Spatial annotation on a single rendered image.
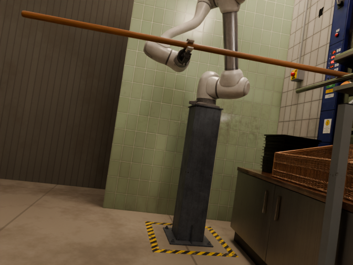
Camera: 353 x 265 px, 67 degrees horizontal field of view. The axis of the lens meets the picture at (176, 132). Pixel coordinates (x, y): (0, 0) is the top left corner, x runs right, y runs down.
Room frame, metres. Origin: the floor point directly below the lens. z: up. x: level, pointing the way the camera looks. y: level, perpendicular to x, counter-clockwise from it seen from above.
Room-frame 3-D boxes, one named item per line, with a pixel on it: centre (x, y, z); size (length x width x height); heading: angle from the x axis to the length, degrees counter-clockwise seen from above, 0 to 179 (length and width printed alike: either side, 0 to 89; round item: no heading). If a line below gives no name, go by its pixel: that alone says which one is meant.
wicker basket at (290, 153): (1.45, -0.91, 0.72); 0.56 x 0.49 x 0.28; 8
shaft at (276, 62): (1.32, -0.06, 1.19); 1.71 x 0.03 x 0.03; 97
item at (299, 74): (2.39, -1.01, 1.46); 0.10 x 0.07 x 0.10; 7
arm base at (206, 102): (2.04, -0.17, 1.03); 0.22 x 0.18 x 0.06; 101
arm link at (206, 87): (2.04, -0.20, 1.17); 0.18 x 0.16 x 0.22; 57
